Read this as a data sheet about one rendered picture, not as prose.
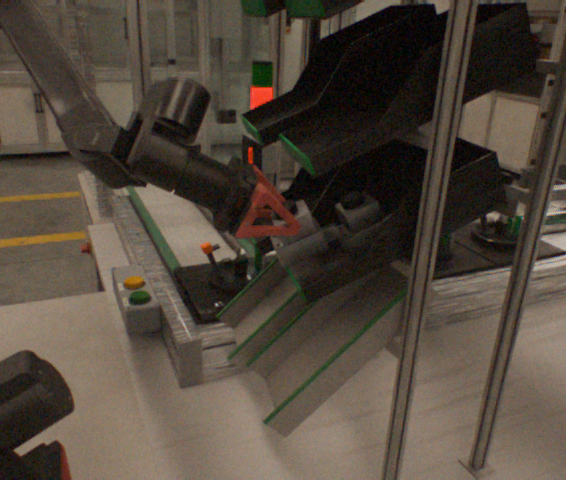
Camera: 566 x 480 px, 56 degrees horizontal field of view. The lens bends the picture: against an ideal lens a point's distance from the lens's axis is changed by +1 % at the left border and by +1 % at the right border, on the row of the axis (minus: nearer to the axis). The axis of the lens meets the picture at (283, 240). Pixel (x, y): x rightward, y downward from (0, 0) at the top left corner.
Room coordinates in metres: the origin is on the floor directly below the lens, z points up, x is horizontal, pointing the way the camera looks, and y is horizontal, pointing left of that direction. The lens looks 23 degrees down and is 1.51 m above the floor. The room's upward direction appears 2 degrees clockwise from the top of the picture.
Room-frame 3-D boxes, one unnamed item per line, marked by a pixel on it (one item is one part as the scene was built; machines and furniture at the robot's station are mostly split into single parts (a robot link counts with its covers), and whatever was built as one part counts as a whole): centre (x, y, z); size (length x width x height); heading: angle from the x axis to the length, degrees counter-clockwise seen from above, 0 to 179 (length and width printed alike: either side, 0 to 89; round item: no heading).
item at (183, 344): (1.22, 0.34, 0.91); 0.89 x 0.06 x 0.11; 25
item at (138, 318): (1.02, 0.32, 0.93); 0.21 x 0.07 x 0.06; 25
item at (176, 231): (1.32, 0.19, 0.91); 0.84 x 0.28 x 0.10; 25
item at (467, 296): (1.24, -0.35, 0.91); 1.24 x 0.33 x 0.10; 115
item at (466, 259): (1.25, -0.37, 1.01); 0.24 x 0.24 x 0.13; 25
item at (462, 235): (1.35, -0.59, 1.01); 0.24 x 0.24 x 0.13; 25
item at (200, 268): (1.04, 0.09, 0.96); 0.24 x 0.24 x 0.02; 25
